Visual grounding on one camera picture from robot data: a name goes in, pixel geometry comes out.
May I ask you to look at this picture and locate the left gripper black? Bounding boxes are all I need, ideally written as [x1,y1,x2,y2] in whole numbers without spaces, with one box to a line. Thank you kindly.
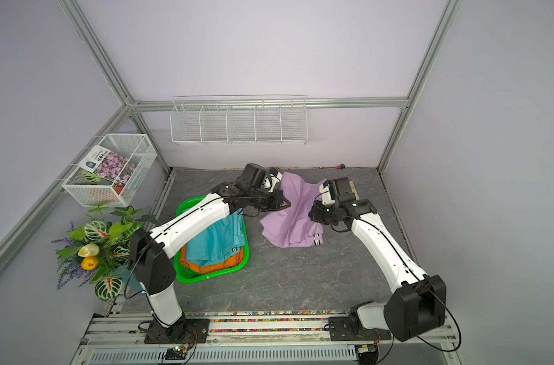
[250,189,292,211]

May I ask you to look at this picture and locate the purple pants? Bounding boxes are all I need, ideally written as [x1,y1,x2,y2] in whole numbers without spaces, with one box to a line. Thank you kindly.
[260,172,325,249]

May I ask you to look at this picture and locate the teal pants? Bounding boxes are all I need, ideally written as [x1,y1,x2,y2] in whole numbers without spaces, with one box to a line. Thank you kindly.
[186,209,247,266]

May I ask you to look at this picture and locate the orange pants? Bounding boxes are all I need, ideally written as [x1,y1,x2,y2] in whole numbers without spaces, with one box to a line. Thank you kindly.
[180,247,244,275]

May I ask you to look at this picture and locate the green plastic basket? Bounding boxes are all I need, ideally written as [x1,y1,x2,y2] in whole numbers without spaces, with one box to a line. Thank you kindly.
[174,211,250,284]

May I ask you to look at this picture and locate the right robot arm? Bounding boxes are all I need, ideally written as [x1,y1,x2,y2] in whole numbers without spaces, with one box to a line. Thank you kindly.
[309,199,447,342]

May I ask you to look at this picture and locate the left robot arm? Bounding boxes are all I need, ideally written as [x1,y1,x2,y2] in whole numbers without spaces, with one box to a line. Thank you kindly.
[129,173,291,329]

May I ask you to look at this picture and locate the flower seed packet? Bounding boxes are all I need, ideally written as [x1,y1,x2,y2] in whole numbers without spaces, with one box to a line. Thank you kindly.
[77,145,137,188]

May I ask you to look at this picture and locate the artificial flower plant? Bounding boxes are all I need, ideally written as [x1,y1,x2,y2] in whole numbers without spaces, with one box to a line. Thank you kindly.
[52,203,158,301]

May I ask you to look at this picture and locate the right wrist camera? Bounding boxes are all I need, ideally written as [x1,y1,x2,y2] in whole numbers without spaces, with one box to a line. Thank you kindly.
[320,177,358,206]

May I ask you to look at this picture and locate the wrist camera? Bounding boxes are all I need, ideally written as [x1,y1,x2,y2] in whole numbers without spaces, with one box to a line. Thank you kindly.
[236,163,282,192]
[320,177,358,206]

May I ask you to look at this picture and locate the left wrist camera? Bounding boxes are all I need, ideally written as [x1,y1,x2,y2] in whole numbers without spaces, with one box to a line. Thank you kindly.
[236,163,282,192]

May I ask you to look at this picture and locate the white wire wall shelf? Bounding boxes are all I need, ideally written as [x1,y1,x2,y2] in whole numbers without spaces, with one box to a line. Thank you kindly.
[169,94,308,144]

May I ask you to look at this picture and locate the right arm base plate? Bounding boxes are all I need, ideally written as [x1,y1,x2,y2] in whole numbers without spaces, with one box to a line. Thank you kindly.
[325,315,392,342]

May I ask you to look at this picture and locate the white wire cube basket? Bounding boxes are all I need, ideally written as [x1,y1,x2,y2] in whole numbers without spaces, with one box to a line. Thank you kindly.
[62,134,158,208]

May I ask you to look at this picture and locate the aluminium mounting rail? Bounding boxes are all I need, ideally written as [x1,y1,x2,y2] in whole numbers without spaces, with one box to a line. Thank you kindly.
[78,311,458,351]

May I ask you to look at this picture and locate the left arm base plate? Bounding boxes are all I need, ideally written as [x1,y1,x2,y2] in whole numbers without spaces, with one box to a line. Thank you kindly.
[144,318,210,345]

